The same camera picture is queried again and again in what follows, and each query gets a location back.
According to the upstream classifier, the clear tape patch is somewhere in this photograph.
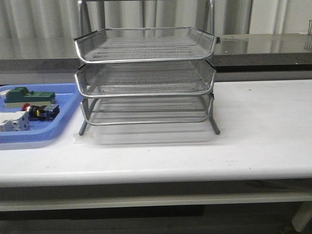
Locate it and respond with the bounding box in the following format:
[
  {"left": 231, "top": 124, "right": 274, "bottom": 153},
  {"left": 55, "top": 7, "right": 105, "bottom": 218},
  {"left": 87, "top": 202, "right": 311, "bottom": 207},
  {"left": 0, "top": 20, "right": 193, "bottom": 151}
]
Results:
[{"left": 73, "top": 133, "right": 94, "bottom": 145}]

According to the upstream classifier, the red emergency stop button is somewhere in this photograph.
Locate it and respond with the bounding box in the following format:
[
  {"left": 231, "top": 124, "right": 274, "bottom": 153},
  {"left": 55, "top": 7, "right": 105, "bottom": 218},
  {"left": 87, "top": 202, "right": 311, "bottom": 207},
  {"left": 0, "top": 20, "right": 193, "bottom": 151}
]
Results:
[{"left": 21, "top": 103, "right": 60, "bottom": 121}]

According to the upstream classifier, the blue plastic tray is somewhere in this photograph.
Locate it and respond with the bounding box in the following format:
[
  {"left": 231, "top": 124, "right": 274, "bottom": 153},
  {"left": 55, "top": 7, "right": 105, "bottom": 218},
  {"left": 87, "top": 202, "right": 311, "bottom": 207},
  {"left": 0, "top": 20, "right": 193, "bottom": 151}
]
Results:
[{"left": 0, "top": 83, "right": 82, "bottom": 144}]

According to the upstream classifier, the silver mesh tray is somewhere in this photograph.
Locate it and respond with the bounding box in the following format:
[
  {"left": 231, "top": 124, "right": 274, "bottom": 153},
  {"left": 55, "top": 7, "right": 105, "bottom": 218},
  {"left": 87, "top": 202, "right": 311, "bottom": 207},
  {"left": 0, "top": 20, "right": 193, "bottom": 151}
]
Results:
[
  {"left": 80, "top": 94, "right": 214, "bottom": 126},
  {"left": 75, "top": 60, "right": 216, "bottom": 98},
  {"left": 74, "top": 27, "right": 217, "bottom": 64}
]

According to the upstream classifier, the grey stone counter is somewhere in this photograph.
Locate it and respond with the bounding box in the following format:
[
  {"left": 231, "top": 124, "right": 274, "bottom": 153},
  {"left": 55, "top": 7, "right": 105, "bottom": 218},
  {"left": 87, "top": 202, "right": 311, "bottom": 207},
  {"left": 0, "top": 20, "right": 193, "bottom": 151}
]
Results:
[{"left": 0, "top": 34, "right": 312, "bottom": 85}]

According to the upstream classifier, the white circuit breaker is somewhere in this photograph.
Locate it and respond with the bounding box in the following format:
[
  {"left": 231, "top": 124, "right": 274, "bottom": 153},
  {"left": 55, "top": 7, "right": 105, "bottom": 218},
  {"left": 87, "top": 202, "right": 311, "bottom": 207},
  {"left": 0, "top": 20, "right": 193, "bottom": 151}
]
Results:
[{"left": 0, "top": 111, "right": 29, "bottom": 132}]

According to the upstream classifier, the green electrical module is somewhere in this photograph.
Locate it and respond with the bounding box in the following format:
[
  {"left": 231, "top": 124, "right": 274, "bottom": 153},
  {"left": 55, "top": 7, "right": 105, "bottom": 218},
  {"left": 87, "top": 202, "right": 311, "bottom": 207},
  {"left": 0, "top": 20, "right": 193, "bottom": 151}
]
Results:
[{"left": 4, "top": 87, "right": 56, "bottom": 108}]

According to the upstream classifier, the white table leg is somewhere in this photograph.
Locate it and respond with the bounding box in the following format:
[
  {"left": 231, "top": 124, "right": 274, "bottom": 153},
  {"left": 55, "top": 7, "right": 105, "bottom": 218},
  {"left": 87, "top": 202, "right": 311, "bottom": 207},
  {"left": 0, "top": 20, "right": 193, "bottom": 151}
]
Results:
[{"left": 291, "top": 201, "right": 312, "bottom": 233}]

